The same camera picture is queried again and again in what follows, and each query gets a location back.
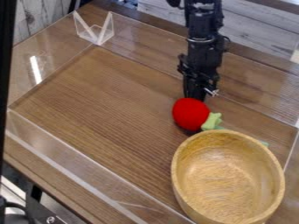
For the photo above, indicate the clear acrylic tray wall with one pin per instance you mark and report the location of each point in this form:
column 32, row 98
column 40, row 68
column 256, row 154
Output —
column 90, row 127

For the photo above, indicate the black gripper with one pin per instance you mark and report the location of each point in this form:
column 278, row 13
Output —
column 199, row 65

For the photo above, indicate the red plush tomato toy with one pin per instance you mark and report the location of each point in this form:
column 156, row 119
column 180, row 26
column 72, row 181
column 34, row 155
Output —
column 192, row 115

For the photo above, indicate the black metal table mount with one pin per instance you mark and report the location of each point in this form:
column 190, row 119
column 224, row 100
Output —
column 39, row 211

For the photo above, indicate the wooden oval bowl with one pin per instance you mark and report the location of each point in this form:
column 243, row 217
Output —
column 227, row 178

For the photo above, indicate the clear acrylic corner bracket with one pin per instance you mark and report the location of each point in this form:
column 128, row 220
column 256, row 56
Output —
column 95, row 34

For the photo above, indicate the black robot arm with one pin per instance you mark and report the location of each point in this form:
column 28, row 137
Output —
column 203, row 16

